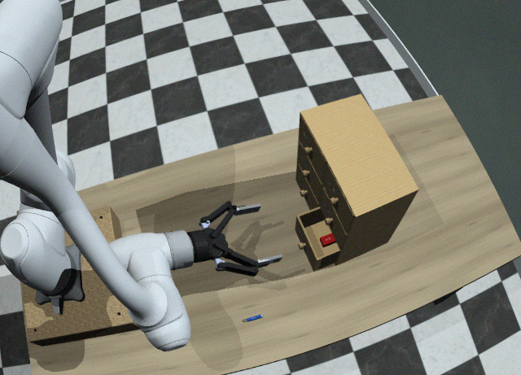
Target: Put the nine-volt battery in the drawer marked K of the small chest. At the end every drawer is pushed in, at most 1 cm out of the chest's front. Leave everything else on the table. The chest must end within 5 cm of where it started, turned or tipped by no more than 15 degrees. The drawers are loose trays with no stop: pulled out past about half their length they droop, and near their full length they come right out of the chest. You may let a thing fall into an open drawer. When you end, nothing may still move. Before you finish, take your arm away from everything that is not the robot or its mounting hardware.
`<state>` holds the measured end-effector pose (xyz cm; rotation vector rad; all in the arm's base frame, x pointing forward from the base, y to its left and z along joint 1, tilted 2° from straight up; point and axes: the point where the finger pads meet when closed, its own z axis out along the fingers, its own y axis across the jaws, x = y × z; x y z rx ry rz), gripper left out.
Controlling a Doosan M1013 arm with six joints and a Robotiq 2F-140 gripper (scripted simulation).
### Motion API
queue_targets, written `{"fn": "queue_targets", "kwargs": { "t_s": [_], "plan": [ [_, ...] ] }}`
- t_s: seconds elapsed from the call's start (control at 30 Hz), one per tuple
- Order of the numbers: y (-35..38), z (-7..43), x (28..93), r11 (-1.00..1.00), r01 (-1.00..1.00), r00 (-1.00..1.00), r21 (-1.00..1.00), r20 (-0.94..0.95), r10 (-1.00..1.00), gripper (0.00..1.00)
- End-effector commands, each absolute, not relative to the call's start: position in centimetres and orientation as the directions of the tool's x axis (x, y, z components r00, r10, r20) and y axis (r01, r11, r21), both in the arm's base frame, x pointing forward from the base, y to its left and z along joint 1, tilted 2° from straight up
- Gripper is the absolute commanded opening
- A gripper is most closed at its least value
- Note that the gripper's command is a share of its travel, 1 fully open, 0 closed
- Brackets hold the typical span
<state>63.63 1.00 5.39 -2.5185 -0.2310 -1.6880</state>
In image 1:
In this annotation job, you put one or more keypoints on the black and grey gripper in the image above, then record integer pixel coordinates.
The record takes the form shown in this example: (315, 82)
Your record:
(218, 246)

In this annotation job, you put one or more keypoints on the brown wooden drawer front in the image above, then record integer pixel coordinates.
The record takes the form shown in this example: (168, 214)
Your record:
(312, 150)
(310, 227)
(311, 175)
(342, 208)
(332, 219)
(306, 190)

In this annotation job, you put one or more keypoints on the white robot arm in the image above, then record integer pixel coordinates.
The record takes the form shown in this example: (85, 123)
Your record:
(33, 248)

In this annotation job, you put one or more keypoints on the red nine-volt battery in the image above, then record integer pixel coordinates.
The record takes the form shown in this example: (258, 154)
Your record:
(327, 240)

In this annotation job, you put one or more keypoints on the small wooden chest of drawers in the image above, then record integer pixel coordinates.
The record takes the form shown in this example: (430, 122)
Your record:
(370, 172)

